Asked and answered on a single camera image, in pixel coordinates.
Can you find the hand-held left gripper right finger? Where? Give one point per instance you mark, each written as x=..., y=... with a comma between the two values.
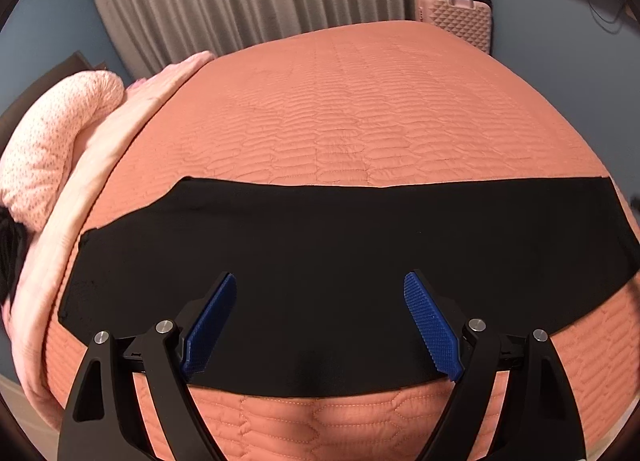
x=430, y=321

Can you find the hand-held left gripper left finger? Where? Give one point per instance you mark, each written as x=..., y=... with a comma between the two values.
x=212, y=326

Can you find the black pants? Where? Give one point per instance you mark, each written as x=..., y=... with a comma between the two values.
x=325, y=266

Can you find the pink folded blanket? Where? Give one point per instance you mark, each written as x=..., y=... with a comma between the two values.
x=65, y=221

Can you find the black fuzzy object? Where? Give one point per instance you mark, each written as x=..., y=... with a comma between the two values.
x=12, y=256

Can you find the orange quilted bedspread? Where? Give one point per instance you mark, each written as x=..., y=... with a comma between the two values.
x=350, y=116

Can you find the pink dotted pillow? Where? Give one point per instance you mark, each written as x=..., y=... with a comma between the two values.
x=50, y=141

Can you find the brown headboard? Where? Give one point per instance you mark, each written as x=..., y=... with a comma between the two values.
x=45, y=86

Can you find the pink hard-shell suitcase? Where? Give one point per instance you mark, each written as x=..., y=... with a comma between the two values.
x=460, y=21

